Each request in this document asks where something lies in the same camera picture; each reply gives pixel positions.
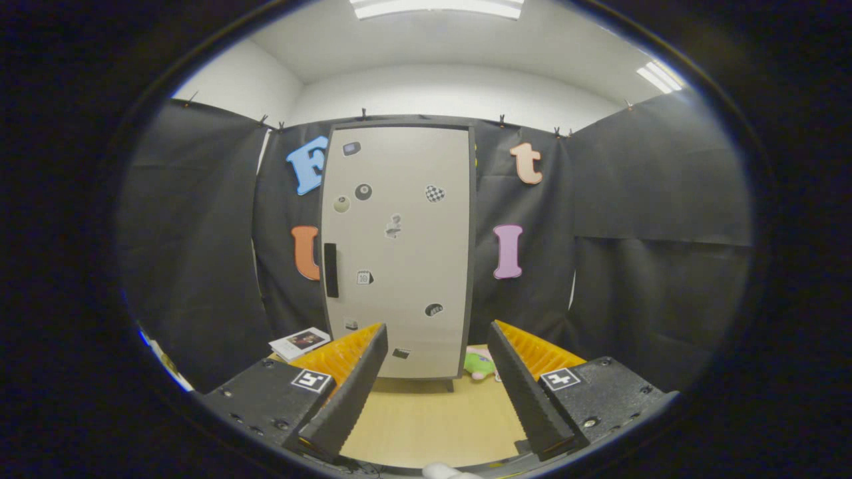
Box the white shoe cabinet door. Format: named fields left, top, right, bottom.
left=321, top=126, right=471, bottom=380

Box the small ceiling light panel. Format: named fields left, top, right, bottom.
left=636, top=60, right=685, bottom=94

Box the black backdrop cloth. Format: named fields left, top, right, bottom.
left=116, top=90, right=753, bottom=393

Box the pink and green plush toy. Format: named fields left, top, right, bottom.
left=464, top=345, right=500, bottom=381

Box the dark grey shoe cabinet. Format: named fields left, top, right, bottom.
left=318, top=120, right=477, bottom=393

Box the long ceiling light panel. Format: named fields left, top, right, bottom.
left=349, top=0, right=525, bottom=21

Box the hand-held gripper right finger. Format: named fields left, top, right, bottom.
left=487, top=319, right=681, bottom=462

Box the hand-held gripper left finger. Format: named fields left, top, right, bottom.
left=200, top=323, right=389, bottom=463

